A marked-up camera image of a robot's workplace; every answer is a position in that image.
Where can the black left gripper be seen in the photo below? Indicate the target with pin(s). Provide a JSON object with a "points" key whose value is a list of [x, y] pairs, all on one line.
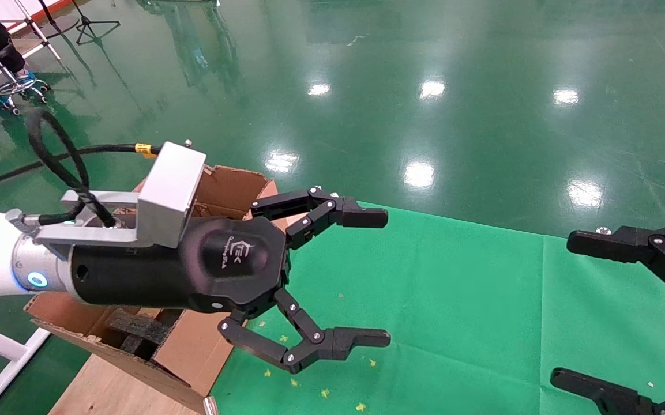
{"points": [[147, 276]]}

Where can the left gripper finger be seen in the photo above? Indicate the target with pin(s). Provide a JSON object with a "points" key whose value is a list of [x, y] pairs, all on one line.
{"points": [[361, 217], [361, 337]]}

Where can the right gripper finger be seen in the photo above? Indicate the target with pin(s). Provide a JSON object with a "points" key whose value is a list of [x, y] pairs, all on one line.
{"points": [[597, 393], [632, 248]]}

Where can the large open cardboard carton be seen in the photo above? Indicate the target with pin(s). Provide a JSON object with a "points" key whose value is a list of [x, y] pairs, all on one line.
{"points": [[194, 351]]}

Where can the silver metal clamp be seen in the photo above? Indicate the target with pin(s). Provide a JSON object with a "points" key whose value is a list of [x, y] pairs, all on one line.
{"points": [[602, 230], [211, 407]]}

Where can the black foam block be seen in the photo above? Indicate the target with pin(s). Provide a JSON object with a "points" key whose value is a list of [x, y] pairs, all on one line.
{"points": [[136, 327]]}

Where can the green table cloth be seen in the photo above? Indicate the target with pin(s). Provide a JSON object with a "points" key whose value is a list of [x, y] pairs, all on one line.
{"points": [[453, 317]]}

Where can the white desk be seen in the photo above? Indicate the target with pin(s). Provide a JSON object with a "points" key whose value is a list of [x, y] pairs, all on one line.
{"points": [[44, 40]]}

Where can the black tripod stand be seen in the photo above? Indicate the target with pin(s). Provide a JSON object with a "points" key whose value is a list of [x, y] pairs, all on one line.
{"points": [[85, 22]]}

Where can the black stand with round base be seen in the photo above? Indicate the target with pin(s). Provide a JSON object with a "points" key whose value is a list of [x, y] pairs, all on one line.
{"points": [[61, 26]]}

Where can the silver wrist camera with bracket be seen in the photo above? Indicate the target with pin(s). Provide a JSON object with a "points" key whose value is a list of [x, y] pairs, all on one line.
{"points": [[171, 184]]}

